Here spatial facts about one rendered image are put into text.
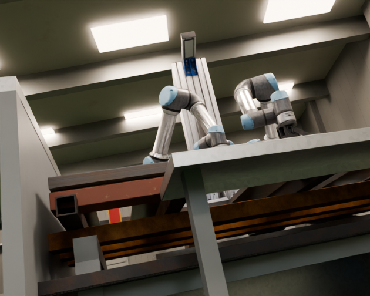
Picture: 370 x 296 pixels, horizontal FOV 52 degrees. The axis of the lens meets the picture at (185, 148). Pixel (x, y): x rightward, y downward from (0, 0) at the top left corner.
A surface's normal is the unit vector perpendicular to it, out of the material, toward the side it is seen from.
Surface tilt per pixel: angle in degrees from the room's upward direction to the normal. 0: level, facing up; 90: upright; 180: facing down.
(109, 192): 90
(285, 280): 90
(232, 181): 90
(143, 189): 90
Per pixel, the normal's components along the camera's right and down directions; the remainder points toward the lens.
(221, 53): -0.02, -0.35
